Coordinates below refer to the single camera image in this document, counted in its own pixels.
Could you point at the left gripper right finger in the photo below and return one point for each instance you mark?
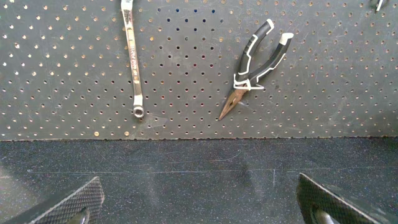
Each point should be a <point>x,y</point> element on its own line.
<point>320,199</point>

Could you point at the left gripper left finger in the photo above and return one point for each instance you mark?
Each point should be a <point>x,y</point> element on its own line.
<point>81,199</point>

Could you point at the black and white pliers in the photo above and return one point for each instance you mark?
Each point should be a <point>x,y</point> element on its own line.
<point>245,62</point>

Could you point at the wrench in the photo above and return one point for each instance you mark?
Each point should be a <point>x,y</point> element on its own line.
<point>132,49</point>

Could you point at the black pegboard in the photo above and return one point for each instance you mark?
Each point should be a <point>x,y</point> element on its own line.
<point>192,68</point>

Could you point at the metal hook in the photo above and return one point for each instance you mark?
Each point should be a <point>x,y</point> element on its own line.
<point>378,5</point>
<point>237,84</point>

